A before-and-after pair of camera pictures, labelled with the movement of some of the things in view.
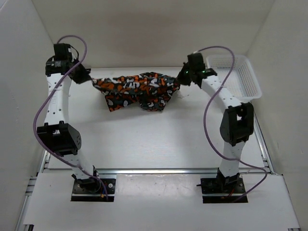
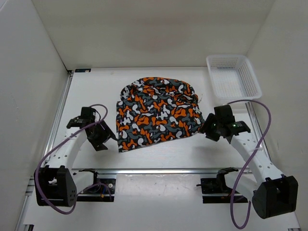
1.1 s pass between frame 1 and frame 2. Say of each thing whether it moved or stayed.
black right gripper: moved
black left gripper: moved
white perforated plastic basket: stayed
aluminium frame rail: stayed
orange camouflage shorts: moved
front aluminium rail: stayed
